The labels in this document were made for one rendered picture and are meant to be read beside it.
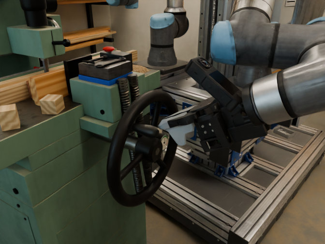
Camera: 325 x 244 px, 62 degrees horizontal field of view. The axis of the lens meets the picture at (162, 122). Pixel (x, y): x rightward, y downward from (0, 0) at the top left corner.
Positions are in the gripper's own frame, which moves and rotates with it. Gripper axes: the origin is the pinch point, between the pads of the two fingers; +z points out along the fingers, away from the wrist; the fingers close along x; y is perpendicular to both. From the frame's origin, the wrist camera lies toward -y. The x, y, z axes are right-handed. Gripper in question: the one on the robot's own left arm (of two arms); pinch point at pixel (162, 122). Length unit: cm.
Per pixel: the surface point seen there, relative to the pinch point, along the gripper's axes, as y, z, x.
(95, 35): -93, 222, 224
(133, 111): -4.6, 3.4, -2.8
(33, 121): -11.8, 23.1, -12.1
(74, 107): -10.7, 21.4, -2.0
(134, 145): 3.8, 12.9, 1.9
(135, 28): -92, 229, 320
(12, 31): -35.6, 32.7, 0.2
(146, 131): -0.1, 1.2, -4.2
